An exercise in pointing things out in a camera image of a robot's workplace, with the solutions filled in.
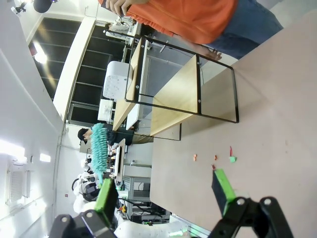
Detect wooden framed board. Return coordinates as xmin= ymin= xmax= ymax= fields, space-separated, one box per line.
xmin=115 ymin=138 xmax=127 ymax=182

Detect metal equipment rack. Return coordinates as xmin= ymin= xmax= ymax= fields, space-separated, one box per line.
xmin=123 ymin=175 xmax=174 ymax=223

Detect background person black cap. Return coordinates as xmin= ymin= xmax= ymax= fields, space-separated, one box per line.
xmin=77 ymin=127 xmax=136 ymax=147

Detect person right hand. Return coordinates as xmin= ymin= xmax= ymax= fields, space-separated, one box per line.
xmin=105 ymin=0 xmax=133 ymax=17

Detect person left hand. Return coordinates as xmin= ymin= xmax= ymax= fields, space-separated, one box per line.
xmin=195 ymin=45 xmax=223 ymax=61

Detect white rounded speaker box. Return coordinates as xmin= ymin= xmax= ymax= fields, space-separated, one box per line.
xmin=103 ymin=60 xmax=131 ymax=100

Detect white wall air vent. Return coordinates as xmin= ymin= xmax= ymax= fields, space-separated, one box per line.
xmin=4 ymin=158 xmax=34 ymax=206

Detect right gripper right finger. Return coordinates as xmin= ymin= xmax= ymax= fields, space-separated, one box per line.
xmin=210 ymin=169 xmax=295 ymax=238

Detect white box with print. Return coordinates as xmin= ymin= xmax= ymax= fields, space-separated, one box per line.
xmin=97 ymin=99 xmax=115 ymax=122

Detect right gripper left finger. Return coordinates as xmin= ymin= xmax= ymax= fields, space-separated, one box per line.
xmin=49 ymin=178 xmax=119 ymax=238

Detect teal microfibre duster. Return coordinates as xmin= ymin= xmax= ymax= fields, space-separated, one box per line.
xmin=90 ymin=123 xmax=109 ymax=185

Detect white side table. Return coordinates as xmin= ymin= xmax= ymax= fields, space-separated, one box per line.
xmin=125 ymin=103 xmax=140 ymax=131

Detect white ceiling spotlight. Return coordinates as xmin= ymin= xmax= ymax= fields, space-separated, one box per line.
xmin=11 ymin=1 xmax=27 ymax=14

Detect person in orange hoodie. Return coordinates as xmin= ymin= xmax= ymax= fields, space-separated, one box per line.
xmin=98 ymin=0 xmax=284 ymax=61

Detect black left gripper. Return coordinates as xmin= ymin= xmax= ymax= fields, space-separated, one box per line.
xmin=82 ymin=182 xmax=99 ymax=202

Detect black round ceiling device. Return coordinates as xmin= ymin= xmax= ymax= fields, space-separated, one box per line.
xmin=33 ymin=0 xmax=54 ymax=13

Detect black frame wooden shelf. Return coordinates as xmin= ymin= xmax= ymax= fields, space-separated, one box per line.
xmin=112 ymin=36 xmax=240 ymax=142

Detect black glass window panels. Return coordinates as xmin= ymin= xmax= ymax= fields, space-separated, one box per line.
xmin=28 ymin=17 xmax=127 ymax=124

